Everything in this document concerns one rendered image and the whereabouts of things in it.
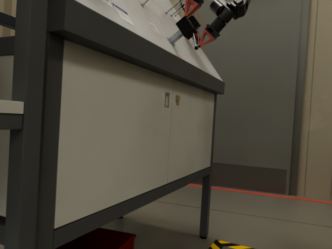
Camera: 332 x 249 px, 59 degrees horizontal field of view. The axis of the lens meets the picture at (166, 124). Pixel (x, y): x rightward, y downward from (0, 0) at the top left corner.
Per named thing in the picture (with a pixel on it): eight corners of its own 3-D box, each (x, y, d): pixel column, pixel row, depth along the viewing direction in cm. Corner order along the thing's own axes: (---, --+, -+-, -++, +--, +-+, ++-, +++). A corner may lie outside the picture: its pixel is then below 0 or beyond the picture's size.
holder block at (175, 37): (180, 59, 105) (202, 41, 102) (163, 33, 108) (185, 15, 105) (185, 62, 109) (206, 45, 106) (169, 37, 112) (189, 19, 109)
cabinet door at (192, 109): (211, 166, 160) (216, 94, 159) (169, 184, 110) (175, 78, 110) (207, 166, 161) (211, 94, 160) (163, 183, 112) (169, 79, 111)
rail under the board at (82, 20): (224, 94, 161) (225, 82, 161) (64, 30, 55) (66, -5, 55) (214, 94, 164) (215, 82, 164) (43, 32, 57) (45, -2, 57)
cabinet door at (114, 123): (167, 184, 110) (173, 78, 110) (55, 229, 61) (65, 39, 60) (162, 183, 111) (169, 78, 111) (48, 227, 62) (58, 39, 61)
